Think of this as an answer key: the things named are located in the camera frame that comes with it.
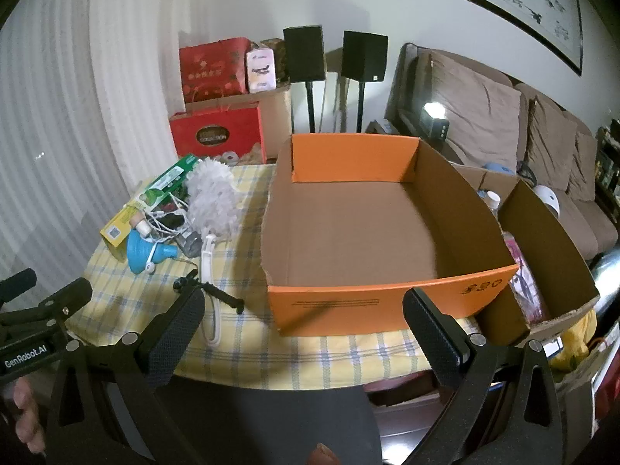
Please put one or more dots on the dark wooden shelf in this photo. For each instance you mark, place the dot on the dark wooden shelf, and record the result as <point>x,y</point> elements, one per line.
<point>609,164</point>

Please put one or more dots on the green toothpaste box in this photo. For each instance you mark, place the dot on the green toothpaste box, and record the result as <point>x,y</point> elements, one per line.
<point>160,189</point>

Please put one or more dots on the brown cardboard box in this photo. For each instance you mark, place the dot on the brown cardboard box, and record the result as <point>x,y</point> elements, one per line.
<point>547,232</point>

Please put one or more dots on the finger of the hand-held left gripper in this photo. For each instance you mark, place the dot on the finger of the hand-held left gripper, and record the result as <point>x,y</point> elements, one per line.
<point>17,283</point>
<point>70,298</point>

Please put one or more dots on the pink tissue pack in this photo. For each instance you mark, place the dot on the pink tissue pack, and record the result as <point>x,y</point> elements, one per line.
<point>261,70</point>

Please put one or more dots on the lit black clock device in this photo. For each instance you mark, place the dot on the lit black clock device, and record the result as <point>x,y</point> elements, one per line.
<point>433,121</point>

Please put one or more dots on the brown sofa cushion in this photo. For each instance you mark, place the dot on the brown sofa cushion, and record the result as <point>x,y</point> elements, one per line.
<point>474,111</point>
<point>583,169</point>
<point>552,145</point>

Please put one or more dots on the small dark red bottle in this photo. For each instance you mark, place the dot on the small dark red bottle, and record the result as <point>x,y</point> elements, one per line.
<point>140,223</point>

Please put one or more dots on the white curtain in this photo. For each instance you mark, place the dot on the white curtain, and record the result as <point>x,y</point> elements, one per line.
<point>58,131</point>

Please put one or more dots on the yellow checked tablecloth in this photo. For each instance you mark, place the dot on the yellow checked tablecloth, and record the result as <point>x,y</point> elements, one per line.
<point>242,348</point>

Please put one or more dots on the person's left hand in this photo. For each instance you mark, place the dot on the person's left hand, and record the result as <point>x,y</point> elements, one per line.
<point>28,411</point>

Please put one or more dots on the red flat box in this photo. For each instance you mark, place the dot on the red flat box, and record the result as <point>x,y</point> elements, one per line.
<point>402,390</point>

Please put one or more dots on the large brown carton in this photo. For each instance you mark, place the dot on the large brown carton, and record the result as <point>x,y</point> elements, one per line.
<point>277,116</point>

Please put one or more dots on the pink printed packet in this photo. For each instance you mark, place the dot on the pink printed packet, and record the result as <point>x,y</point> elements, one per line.
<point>525,290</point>

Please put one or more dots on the white earphones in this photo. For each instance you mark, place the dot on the white earphones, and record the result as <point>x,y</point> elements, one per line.
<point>150,266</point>

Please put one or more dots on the blue funnel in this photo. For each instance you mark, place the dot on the blue funnel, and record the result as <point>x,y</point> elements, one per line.
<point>139,252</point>

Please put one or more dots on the red gift box gold print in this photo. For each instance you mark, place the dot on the red gift box gold print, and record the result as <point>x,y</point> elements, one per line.
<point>213,68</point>

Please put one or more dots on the black mini tripod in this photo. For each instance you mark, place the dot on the black mini tripod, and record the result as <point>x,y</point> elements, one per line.
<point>213,290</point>

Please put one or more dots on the white round appliance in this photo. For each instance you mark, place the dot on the white round appliance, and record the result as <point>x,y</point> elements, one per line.
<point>547,201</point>

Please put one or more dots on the dark patterned box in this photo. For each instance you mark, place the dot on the dark patterned box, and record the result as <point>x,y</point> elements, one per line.
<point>277,53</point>

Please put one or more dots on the clear bottle white cap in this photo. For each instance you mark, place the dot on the clear bottle white cap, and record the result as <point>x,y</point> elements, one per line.
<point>493,199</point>

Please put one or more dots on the black speaker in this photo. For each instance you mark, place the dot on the black speaker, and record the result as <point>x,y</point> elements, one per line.
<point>363,55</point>
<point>304,53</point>

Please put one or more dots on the yellow bag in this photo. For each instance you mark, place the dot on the yellow bag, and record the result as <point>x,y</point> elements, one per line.
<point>576,344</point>

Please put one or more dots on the red gift box round label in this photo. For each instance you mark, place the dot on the red gift box round label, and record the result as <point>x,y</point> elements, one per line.
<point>213,131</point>

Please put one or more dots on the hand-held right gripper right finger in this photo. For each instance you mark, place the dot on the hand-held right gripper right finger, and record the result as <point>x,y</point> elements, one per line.
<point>431,330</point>

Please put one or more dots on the small black box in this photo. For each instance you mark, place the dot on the small black box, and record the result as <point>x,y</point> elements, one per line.
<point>389,127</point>

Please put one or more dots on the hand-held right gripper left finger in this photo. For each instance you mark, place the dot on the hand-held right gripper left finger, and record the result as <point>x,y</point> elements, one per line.
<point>178,330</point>

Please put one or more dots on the black speaker stand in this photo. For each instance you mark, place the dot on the black speaker stand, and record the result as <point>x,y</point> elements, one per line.
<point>361,106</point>
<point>310,106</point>

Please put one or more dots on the orange cardboard box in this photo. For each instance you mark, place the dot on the orange cardboard box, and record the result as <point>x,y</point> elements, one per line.
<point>339,232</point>

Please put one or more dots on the brown sofa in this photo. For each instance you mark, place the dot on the brown sofa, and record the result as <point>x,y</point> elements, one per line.
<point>571,232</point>

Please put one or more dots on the white fluffy duster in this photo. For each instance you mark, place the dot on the white fluffy duster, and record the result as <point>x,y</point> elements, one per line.
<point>213,198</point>

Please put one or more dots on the blue round appliance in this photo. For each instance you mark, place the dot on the blue round appliance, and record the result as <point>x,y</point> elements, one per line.
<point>501,168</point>

